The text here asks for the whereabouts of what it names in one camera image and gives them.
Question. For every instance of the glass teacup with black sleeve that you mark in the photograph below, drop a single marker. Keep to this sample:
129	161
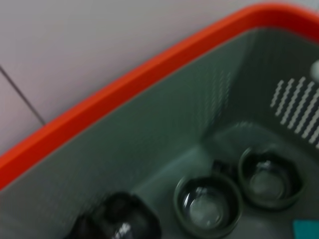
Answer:
119	216
269	184
207	206

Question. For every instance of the cyan square building plate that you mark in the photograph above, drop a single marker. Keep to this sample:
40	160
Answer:
306	230

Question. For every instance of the grey-green perforated storage bin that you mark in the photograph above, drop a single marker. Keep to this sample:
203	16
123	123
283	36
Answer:
149	124

